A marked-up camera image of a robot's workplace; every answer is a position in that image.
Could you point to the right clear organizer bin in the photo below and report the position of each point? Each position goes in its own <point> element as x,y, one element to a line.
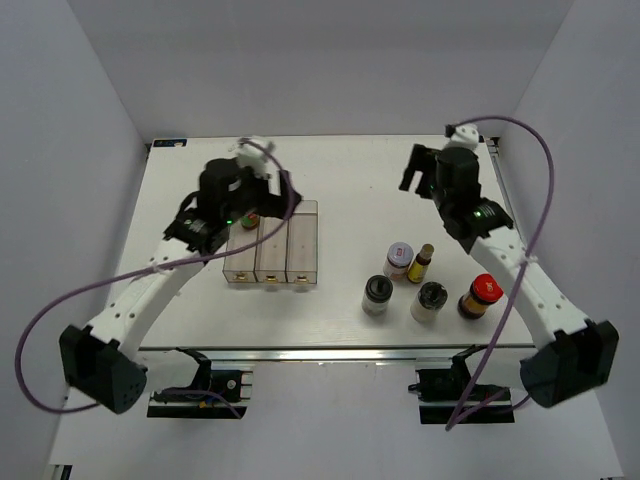
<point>302,245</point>

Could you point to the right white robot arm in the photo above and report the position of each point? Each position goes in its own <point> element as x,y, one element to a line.
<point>573,354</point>

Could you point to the black lid spice jar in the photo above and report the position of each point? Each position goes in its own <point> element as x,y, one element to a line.
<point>378,291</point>

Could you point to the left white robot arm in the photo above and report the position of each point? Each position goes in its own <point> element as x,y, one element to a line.
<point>102,359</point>

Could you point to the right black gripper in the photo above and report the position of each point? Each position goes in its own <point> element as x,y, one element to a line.
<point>423,160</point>

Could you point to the left blue table label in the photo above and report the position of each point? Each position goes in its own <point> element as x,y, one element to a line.
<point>169,143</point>

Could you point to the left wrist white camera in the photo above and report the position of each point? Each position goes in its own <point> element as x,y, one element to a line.
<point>252,152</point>

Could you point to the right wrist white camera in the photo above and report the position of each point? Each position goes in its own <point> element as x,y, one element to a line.
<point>463,135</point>

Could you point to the middle clear organizer bin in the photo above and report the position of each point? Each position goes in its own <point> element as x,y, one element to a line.
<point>270,263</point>

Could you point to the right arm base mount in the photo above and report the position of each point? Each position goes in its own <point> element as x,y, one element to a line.
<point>438,390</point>

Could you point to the red lid brown jar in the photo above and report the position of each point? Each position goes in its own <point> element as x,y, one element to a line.
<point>483,292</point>

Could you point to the white lid sauce jar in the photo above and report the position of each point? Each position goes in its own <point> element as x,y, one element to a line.
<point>398,259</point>

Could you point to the left clear organizer bin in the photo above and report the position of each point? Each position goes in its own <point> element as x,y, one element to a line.
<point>239,268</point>

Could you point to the small yellow label bottle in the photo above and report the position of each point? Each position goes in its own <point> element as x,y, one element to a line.
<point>417,270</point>

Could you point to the black grinder white bottle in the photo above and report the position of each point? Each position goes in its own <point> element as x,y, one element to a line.
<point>428,302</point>

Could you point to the clear organizer bin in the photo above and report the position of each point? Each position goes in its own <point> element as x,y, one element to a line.
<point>270,263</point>
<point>302,245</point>
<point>239,268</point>

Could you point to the wrist white camera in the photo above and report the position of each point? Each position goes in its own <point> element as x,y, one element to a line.
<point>252,152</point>
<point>463,135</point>

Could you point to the aluminium table front rail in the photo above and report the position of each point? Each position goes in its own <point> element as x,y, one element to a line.
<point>338,354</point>

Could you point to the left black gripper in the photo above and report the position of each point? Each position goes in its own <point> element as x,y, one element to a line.
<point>273,205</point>

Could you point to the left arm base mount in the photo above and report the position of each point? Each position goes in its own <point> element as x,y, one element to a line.
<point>210,387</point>

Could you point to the red chili sauce bottle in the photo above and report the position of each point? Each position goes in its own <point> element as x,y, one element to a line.
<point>250,221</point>

